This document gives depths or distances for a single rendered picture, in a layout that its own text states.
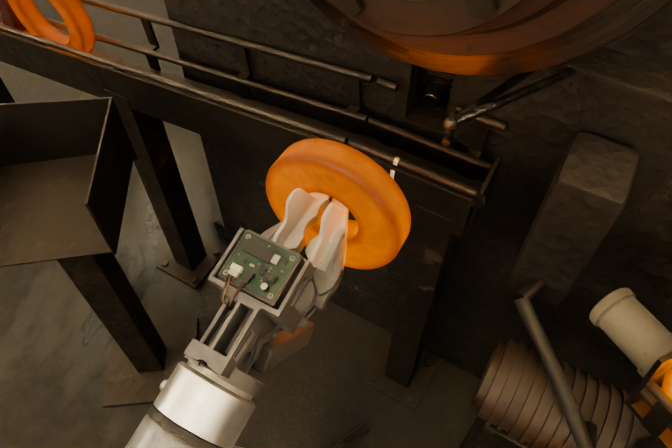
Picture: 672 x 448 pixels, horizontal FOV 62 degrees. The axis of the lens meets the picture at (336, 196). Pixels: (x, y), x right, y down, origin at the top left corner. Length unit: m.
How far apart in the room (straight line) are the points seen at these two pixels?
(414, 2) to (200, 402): 0.37
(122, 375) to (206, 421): 0.98
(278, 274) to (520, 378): 0.46
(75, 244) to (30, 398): 0.68
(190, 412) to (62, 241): 0.49
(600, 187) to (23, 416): 1.27
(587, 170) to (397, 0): 0.31
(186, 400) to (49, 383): 1.05
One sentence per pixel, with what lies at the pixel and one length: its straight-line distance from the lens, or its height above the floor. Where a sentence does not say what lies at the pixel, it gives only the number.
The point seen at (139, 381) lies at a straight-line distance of 1.43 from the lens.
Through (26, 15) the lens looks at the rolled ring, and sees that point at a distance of 1.25.
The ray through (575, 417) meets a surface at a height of 0.56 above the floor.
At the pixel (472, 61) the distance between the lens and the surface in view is 0.62.
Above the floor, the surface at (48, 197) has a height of 0.60.
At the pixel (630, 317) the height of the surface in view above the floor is 0.69.
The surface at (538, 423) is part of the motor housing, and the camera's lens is 0.85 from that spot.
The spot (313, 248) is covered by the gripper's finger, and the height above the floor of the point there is 0.86.
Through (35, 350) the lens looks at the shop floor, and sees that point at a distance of 1.57.
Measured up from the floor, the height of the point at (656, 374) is 0.69.
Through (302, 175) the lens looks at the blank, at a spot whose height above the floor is 0.87.
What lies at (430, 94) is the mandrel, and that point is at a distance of 0.82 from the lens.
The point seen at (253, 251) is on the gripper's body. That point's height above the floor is 0.89.
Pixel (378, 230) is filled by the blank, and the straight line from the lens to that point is 0.54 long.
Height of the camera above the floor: 1.28
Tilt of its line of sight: 51 degrees down
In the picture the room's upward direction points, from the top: straight up
